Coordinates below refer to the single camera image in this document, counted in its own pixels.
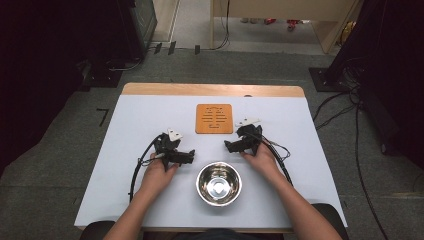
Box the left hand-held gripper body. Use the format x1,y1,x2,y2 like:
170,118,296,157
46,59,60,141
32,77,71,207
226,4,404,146
153,128,184,173

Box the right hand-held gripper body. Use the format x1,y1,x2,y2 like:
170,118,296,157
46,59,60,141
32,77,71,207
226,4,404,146
234,117,265,157

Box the stainless steel bowl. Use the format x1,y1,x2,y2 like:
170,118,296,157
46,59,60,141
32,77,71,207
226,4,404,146
195,161,243,208

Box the person's right hand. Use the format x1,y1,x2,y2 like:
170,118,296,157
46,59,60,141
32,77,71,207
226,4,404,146
240,143,285,185

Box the person's left hand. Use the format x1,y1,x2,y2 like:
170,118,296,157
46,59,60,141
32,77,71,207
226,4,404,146
141,152,180,198

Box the square wooden trivet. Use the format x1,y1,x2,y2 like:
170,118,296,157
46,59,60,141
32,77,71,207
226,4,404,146
194,103,234,135

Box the white table sheet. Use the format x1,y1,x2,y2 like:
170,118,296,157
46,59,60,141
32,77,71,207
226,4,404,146
73,94,348,231

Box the wooden table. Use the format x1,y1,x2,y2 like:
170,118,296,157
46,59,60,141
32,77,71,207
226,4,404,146
73,82,348,234

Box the black corner tape mark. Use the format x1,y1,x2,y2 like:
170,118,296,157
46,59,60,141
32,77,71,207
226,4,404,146
96,107,110,128

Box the person's dark clothing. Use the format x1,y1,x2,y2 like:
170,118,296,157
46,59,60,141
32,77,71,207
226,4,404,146
166,228,284,240

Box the black stand base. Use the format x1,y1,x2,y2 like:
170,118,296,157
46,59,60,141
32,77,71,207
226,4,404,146
78,59,123,92

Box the dark cabinet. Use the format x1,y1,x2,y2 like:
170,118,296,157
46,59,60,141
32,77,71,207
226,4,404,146
128,0,158,62

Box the yellow object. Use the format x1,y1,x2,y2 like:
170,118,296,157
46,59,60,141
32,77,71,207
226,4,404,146
341,21,357,45

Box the black curtain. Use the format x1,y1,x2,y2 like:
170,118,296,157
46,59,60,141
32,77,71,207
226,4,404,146
328,0,424,171
0,0,136,176

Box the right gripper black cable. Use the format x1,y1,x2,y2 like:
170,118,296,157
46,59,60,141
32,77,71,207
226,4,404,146
255,133,294,187

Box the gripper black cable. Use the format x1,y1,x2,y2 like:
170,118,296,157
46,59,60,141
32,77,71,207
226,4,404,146
128,134,165,203
255,133,294,187

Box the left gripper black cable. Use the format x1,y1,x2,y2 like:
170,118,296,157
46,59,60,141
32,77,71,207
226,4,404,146
128,134,165,203

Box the black floor cables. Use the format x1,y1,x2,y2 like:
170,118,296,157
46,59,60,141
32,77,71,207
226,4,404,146
312,89,360,131

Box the grey floor cable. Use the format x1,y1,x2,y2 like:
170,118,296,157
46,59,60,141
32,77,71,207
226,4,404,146
108,56,145,73

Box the black stand base plate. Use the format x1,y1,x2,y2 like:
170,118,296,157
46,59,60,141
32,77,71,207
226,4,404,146
308,67,354,93

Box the long black floor cable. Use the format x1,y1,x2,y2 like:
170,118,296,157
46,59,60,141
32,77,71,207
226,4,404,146
353,99,390,240

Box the black hanging cable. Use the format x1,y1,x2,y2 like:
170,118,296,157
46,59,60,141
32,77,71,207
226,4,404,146
213,0,232,51

